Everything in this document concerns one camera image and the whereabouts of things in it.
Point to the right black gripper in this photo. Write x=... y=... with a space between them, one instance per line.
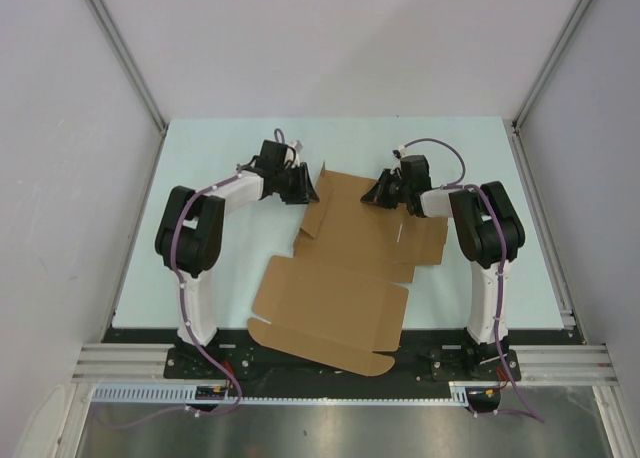
x=378 y=194

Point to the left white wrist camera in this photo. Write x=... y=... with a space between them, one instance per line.
x=295 y=147

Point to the grey slotted cable duct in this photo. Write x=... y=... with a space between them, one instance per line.
x=191 y=394

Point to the right aluminium corner post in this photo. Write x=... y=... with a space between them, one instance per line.
x=560 y=46

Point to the left aluminium corner post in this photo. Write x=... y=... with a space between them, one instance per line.
x=114 y=38

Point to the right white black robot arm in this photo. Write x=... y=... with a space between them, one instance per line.
x=489 y=233

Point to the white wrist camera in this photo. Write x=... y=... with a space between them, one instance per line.
x=399 y=153
x=295 y=147

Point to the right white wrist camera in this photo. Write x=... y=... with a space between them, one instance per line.
x=399 y=153

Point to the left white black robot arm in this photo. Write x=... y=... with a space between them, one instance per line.
x=190 y=233

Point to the brown cardboard box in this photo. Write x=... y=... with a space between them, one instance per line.
x=341 y=298

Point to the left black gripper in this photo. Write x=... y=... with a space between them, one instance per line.
x=304 y=193

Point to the right aluminium side rail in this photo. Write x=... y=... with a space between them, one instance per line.
x=549 y=251

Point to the aluminium corner post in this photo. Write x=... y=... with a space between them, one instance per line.
x=114 y=38
x=560 y=46

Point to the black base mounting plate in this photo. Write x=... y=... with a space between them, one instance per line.
x=250 y=361

